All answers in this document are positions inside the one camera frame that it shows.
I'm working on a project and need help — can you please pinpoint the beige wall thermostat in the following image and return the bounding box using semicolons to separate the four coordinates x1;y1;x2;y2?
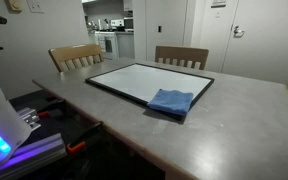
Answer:
6;0;23;14

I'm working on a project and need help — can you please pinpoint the black clamp orange handle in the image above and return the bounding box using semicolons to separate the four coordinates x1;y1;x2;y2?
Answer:
66;120;105;155

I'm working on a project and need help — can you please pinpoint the white microwave oven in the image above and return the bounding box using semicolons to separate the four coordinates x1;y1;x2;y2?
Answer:
123;17;135;33

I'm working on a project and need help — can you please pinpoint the light blue towel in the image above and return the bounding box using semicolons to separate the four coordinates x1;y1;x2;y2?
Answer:
146;88;194;117

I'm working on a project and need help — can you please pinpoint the dark brown wooden chair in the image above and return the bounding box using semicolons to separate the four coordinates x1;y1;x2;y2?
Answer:
154;45;210;71

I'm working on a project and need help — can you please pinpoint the black clamp red handle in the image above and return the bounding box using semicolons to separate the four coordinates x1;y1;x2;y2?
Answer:
35;98;67;119

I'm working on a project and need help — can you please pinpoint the white double switch plate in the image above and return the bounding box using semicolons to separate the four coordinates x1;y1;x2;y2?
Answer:
26;0;46;14

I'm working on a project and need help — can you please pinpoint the silver door lever handle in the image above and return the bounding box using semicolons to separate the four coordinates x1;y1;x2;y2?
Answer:
233;25;246;38

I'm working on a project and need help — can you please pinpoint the whiteboard with black frame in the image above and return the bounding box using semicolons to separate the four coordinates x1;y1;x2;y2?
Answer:
84;62;216;122

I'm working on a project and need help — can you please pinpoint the light wooden chair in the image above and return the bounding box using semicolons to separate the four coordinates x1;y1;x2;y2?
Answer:
48;43;105;73

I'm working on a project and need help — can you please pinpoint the grey kitchen cabinet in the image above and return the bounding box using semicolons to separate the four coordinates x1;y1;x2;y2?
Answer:
116;32;136;60

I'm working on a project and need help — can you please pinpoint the white kitchen stove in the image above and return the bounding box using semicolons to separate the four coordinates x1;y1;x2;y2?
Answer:
94;31;120;60

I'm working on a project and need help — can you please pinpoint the silver metal bracket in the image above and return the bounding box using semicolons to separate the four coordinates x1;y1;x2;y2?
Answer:
16;107;42;132

